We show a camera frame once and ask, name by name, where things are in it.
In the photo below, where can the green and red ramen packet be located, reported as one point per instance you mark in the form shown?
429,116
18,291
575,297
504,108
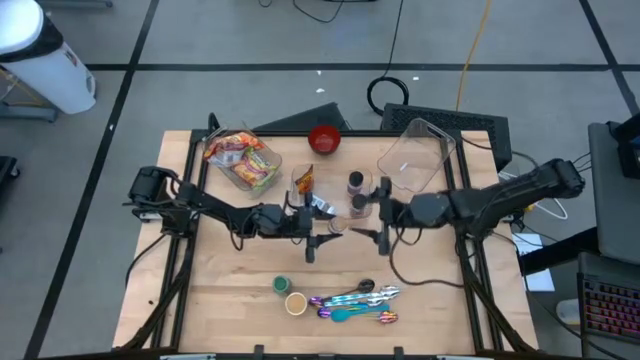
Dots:
255,170

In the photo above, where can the red backlit keyboard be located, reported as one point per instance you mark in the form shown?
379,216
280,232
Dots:
610,305

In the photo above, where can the taco seasoning mix packet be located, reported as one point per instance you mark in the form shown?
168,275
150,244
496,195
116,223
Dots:
305,182

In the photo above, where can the teal silicone spoon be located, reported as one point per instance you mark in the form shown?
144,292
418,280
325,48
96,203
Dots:
341,315

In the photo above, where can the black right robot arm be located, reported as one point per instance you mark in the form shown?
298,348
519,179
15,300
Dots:
500,197

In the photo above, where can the red ramen noodle packet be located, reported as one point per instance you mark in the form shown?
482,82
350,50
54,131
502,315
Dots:
227,150

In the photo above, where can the large gold label seasoning jar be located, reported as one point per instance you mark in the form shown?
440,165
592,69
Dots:
296,304

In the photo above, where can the black-lidded orange label spice jar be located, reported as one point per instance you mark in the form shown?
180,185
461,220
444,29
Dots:
359,202

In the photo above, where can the iridescent purple metal spoon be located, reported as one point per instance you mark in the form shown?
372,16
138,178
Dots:
324,313

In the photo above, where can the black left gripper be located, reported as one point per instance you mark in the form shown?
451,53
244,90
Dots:
300,222

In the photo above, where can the white paper sheet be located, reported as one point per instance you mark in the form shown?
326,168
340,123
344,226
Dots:
540,280

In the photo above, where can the white and teal utensil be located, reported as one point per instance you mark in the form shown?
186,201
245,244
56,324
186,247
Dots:
360,298

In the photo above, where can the white computer mouse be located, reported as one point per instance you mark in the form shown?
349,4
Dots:
567,312

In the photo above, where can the iridescent green-blue metal spoon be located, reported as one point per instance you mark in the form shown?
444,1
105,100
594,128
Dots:
388,317

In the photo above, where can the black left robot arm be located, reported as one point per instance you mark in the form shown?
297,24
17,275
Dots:
215,207

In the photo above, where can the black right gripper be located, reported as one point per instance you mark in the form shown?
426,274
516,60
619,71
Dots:
395,215

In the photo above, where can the small cork-lidded saffron jar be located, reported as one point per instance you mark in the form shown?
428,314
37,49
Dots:
338,224

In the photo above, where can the black-lidded purple label spice jar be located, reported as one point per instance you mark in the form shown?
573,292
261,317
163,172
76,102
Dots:
356,179

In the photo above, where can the shiny dark-bowled metal spoon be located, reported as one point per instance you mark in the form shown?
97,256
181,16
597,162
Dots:
366,286

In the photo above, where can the black flat panel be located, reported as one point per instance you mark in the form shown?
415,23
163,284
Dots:
310,120

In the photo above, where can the grey laptop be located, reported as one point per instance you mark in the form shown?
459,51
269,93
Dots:
615,210

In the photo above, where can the red and black bowl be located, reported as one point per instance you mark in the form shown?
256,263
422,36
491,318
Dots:
324,142

